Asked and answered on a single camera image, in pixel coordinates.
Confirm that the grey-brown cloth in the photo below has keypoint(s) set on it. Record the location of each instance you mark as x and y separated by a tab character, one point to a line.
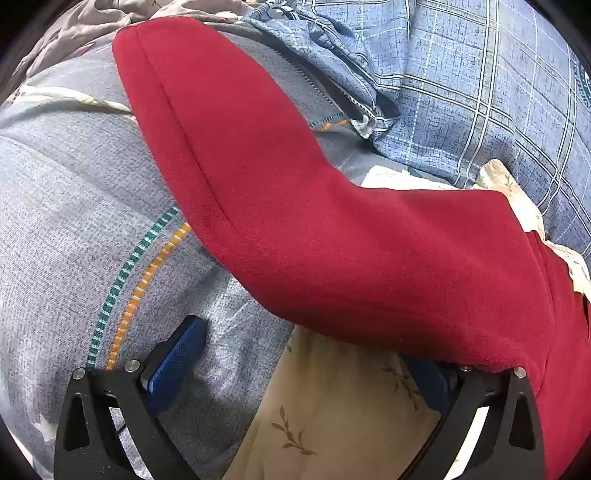
92	18

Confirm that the cream leaf-print pillow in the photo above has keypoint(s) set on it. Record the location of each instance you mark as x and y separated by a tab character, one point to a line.
332	415

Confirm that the grey striped quilt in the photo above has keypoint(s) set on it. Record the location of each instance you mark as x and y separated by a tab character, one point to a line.
69	207

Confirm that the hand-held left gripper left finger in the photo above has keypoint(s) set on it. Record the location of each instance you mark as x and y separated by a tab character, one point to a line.
178	360

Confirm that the blue plaid quilt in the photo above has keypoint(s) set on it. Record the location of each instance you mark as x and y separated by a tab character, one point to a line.
461	92

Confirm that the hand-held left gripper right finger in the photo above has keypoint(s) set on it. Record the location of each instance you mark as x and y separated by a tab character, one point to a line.
434	384

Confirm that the red garment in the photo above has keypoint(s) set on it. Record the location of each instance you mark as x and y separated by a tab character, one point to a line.
323	230

